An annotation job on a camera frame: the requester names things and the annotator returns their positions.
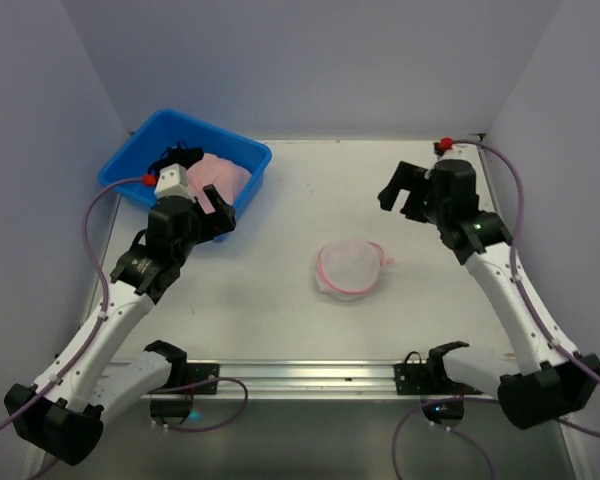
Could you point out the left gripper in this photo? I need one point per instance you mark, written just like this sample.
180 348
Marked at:
195 181

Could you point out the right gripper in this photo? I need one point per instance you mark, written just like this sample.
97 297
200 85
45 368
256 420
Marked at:
415 187

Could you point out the pink bra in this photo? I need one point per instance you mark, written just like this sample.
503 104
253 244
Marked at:
228 179

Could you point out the black bra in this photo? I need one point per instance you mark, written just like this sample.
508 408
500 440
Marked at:
181 155

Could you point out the white mesh laundry bag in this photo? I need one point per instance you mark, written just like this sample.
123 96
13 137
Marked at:
350 269

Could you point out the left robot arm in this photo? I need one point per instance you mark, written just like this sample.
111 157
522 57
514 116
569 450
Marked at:
65 410

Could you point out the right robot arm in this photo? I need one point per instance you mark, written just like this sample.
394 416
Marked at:
549 377

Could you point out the blue plastic bin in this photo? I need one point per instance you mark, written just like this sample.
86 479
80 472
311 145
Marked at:
170 128

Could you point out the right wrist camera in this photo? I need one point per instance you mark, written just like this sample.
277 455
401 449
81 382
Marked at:
447 149

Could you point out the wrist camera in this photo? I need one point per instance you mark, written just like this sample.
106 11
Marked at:
170 181
447 149

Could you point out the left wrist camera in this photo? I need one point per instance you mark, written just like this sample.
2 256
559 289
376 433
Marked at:
170 181

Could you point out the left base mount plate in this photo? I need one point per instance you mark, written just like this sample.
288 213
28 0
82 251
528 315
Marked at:
199 372

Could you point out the base mount plate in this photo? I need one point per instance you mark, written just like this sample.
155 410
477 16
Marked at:
411 376
199 372

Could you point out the aluminium rail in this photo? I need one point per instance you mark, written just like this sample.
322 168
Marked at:
288 380

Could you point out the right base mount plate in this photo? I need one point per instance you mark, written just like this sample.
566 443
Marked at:
411 376

